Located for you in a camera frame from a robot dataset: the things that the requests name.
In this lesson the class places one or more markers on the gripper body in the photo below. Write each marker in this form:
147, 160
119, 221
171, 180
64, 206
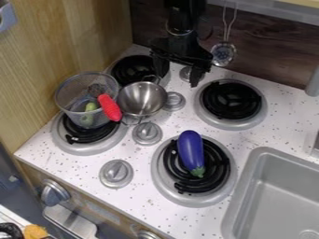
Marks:
182, 46

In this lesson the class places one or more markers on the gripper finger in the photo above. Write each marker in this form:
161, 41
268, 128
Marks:
161, 67
196, 76

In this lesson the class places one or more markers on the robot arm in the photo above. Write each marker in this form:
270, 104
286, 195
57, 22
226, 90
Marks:
182, 14

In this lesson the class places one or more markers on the silver pot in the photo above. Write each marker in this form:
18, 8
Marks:
142, 99

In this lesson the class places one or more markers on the hanging silver tool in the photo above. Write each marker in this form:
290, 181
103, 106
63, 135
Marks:
223, 53

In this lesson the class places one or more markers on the toy stove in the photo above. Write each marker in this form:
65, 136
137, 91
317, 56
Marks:
230, 101

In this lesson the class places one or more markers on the red toy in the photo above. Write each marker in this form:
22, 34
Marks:
110, 108

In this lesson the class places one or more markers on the dark grey toy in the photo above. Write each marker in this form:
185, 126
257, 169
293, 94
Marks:
96, 89

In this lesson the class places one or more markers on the purple toy eggplant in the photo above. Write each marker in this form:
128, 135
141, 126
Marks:
191, 151

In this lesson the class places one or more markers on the green toy vegetable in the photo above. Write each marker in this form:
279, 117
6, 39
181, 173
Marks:
88, 115

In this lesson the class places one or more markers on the toy sink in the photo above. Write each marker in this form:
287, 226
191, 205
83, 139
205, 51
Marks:
278, 199

